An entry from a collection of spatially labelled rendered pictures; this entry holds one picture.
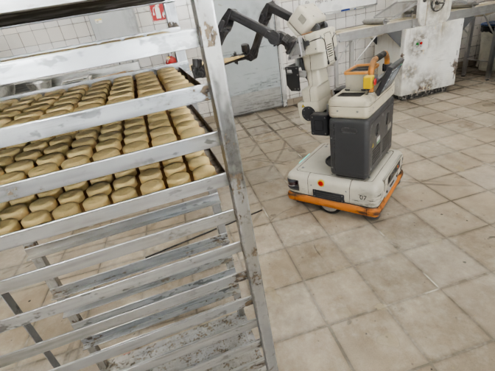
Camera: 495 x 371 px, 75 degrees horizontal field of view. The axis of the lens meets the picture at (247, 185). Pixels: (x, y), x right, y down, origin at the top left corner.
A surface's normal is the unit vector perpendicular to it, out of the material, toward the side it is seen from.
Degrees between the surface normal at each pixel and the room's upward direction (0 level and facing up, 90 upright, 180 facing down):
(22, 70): 90
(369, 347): 0
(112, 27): 90
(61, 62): 90
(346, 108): 90
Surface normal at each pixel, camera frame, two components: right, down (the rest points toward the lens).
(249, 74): 0.23, 0.44
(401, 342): -0.15, -0.87
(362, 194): -0.58, 0.47
